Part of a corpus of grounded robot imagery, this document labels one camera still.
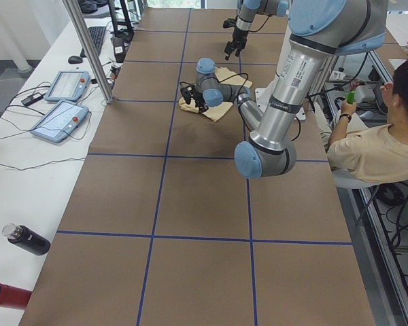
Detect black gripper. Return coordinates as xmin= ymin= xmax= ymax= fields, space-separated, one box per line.
xmin=222 ymin=18 xmax=249 ymax=61
xmin=180 ymin=86 xmax=206 ymax=114

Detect cream long-sleeve graphic shirt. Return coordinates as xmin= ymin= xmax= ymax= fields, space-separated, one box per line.
xmin=178 ymin=66 xmax=253 ymax=123

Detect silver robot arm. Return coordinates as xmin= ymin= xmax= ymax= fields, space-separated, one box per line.
xmin=181 ymin=0 xmax=388 ymax=179
xmin=222 ymin=0 xmax=290 ymax=60

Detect blue tape line lengthwise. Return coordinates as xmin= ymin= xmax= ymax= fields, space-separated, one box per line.
xmin=135 ymin=9 xmax=192 ymax=326

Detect black monitor stand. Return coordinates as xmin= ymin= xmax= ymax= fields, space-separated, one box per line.
xmin=108 ymin=0 xmax=135 ymax=43

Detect black keyboard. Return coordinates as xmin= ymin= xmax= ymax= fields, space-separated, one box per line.
xmin=88 ymin=26 xmax=106 ymax=56

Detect blue teach pendant far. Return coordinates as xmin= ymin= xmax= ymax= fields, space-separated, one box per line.
xmin=44 ymin=70 xmax=90 ymax=103

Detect blue teach pendant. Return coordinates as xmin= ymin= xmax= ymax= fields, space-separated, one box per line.
xmin=29 ymin=100 xmax=89 ymax=143
xmin=44 ymin=70 xmax=90 ymax=103

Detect blue teach pendant near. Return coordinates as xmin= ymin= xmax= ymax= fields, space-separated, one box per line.
xmin=29 ymin=100 xmax=89 ymax=143

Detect black computer mouse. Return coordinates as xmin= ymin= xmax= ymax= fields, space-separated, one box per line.
xmin=68 ymin=56 xmax=83 ymax=65

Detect seated person beige shirt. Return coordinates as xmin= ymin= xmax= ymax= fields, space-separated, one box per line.
xmin=315 ymin=60 xmax=408 ymax=183

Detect black water bottle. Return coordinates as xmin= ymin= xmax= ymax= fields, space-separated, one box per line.
xmin=2 ymin=223 xmax=50 ymax=255

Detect red cylinder bottle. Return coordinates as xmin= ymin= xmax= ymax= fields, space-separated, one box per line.
xmin=0 ymin=283 xmax=32 ymax=310

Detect black braided left cable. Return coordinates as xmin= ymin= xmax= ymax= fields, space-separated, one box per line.
xmin=179 ymin=72 xmax=254 ymax=103

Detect aluminium frame post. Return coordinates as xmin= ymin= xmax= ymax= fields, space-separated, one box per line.
xmin=63 ymin=0 xmax=114 ymax=104

